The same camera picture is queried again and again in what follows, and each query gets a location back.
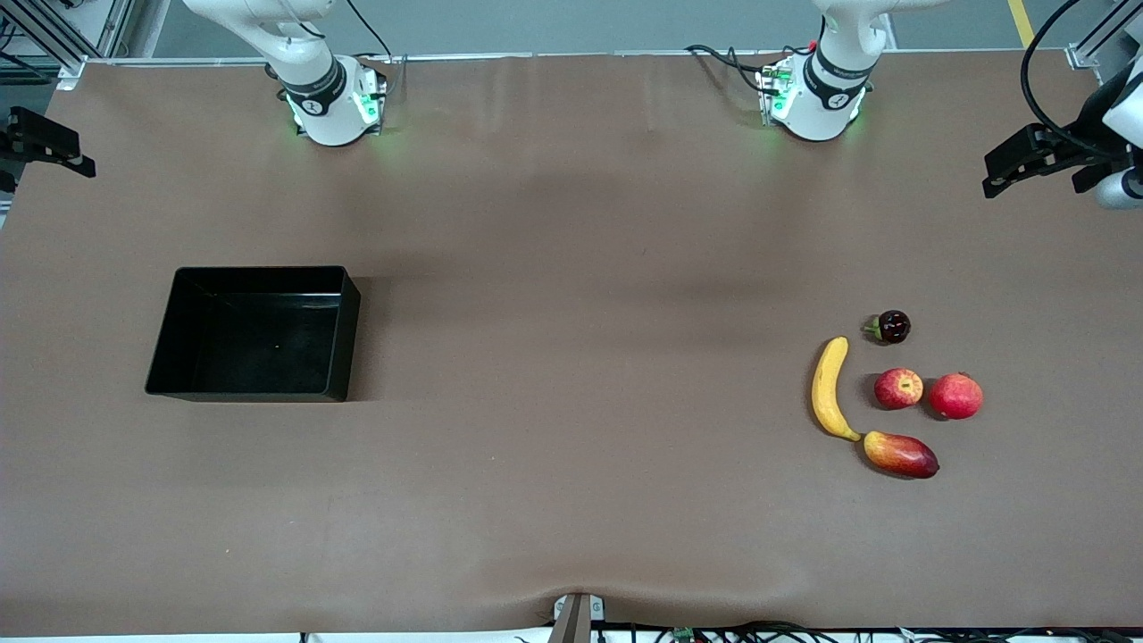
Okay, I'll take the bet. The red yellow apple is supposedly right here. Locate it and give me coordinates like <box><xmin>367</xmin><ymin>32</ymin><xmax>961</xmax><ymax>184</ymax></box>
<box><xmin>873</xmin><ymin>367</ymin><xmax>925</xmax><ymax>411</ymax></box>

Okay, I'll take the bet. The black plastic box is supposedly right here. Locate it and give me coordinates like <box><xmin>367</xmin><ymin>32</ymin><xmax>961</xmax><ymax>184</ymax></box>
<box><xmin>145</xmin><ymin>265</ymin><xmax>362</xmax><ymax>403</ymax></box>

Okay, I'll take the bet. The yellow banana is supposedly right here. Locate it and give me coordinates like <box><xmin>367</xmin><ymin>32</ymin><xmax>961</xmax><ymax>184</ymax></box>
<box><xmin>811</xmin><ymin>336</ymin><xmax>864</xmax><ymax>443</ymax></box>

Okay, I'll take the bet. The dark purple mangosteen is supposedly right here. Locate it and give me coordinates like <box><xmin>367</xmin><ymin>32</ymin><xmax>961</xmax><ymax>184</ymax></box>
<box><xmin>863</xmin><ymin>309</ymin><xmax>912</xmax><ymax>346</ymax></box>

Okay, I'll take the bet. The red yellow mango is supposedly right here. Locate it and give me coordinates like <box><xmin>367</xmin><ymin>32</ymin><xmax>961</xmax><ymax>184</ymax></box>
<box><xmin>863</xmin><ymin>430</ymin><xmax>940</xmax><ymax>480</ymax></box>

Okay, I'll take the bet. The aluminium frame post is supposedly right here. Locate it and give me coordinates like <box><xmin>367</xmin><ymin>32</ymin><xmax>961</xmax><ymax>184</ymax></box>
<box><xmin>1066</xmin><ymin>0</ymin><xmax>1143</xmax><ymax>71</ymax></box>

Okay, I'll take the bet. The aluminium frame with black struts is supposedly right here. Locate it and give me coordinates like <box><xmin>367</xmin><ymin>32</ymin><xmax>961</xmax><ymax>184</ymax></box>
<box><xmin>0</xmin><ymin>0</ymin><xmax>137</xmax><ymax>91</ymax></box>

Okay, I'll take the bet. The black left base cable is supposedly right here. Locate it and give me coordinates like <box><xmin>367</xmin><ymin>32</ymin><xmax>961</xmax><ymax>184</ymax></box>
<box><xmin>685</xmin><ymin>43</ymin><xmax>771</xmax><ymax>96</ymax></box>

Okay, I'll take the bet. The black base cable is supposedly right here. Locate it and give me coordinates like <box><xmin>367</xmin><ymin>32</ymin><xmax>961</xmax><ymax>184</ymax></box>
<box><xmin>685</xmin><ymin>43</ymin><xmax>771</xmax><ymax>96</ymax></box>
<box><xmin>344</xmin><ymin>0</ymin><xmax>398</xmax><ymax>95</ymax></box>

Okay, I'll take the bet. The black right base cable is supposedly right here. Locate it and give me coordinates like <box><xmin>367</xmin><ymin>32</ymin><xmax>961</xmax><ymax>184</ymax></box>
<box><xmin>344</xmin><ymin>0</ymin><xmax>398</xmax><ymax>95</ymax></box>

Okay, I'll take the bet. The black cable bundle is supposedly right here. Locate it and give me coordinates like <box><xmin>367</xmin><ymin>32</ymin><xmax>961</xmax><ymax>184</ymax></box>
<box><xmin>597</xmin><ymin>620</ymin><xmax>1143</xmax><ymax>643</ymax></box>

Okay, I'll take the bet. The silver table edge bracket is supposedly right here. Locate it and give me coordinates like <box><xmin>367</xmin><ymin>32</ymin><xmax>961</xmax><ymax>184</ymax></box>
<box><xmin>552</xmin><ymin>593</ymin><xmax>606</xmax><ymax>624</ymax></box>

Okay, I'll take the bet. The grey mount bar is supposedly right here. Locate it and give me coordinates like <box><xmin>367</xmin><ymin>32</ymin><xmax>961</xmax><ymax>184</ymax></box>
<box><xmin>546</xmin><ymin>593</ymin><xmax>593</xmax><ymax>643</ymax></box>

